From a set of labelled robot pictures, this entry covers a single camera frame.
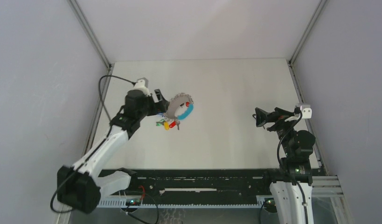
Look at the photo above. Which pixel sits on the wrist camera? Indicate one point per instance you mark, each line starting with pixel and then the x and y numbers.
pixel 142 85
pixel 303 110

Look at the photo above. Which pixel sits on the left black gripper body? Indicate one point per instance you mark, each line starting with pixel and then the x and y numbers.
pixel 150 108

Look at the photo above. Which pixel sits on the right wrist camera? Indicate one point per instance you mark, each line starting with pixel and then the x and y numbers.
pixel 303 110

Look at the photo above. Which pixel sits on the black mounting base rail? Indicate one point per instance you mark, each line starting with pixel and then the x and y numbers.
pixel 217 186

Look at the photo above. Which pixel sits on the white slotted cable duct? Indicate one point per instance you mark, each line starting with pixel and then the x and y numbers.
pixel 255 203

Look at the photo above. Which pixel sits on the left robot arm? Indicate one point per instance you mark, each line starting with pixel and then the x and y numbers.
pixel 80 186

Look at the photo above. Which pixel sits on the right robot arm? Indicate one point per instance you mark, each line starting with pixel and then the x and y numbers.
pixel 292 187

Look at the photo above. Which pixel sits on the blue keyring with keys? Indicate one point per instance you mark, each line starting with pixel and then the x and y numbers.
pixel 180 107

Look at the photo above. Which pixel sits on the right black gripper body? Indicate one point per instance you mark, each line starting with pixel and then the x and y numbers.
pixel 284 129

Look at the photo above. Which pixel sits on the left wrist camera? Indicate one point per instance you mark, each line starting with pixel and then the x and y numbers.
pixel 142 85

